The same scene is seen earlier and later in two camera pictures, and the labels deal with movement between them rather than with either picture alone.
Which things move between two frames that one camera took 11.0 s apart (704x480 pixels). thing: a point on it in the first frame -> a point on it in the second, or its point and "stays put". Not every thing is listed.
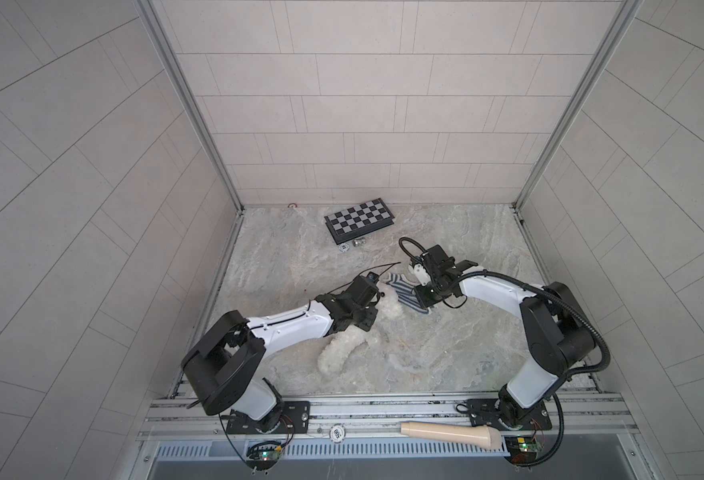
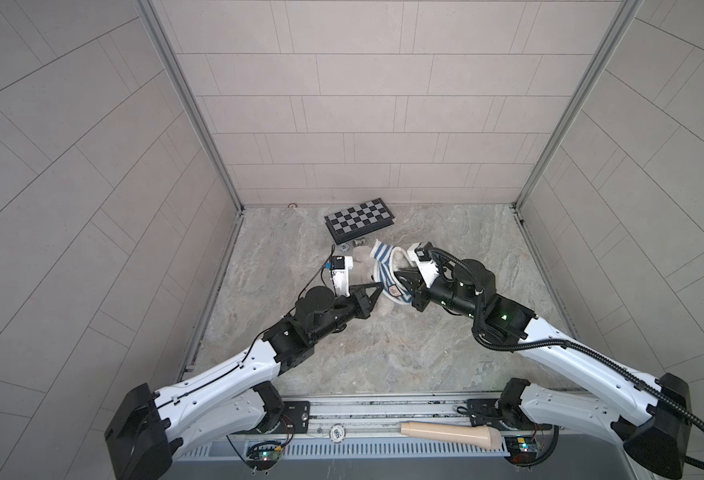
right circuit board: [522, 450] stays put
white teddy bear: [388, 328] -> [363, 265]
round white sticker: [337, 433] stays put
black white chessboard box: [358, 220] stays put
